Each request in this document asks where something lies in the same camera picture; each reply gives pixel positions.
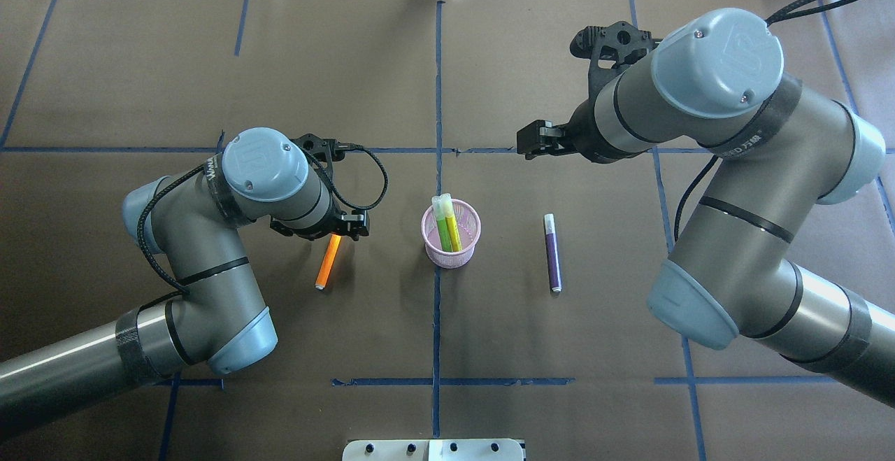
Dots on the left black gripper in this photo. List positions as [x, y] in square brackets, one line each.
[334, 224]

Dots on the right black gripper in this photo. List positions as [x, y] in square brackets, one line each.
[582, 133]

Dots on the green highlighter pen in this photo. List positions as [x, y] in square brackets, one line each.
[441, 224]

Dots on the yellow highlighter pen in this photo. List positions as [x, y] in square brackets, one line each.
[450, 215]

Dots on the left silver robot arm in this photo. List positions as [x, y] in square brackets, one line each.
[187, 229]

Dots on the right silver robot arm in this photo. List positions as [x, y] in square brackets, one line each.
[782, 149]

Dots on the orange highlighter pen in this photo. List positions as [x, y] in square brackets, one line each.
[328, 260]

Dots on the purple highlighter pen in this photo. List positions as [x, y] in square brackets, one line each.
[552, 250]

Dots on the pink mesh pen holder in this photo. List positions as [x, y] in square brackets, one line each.
[469, 229]

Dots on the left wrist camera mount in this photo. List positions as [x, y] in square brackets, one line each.
[324, 150]

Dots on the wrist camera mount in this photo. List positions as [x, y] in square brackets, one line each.
[611, 51]
[324, 150]

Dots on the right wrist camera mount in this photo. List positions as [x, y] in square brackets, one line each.
[611, 51]

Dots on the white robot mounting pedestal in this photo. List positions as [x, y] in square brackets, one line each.
[435, 449]

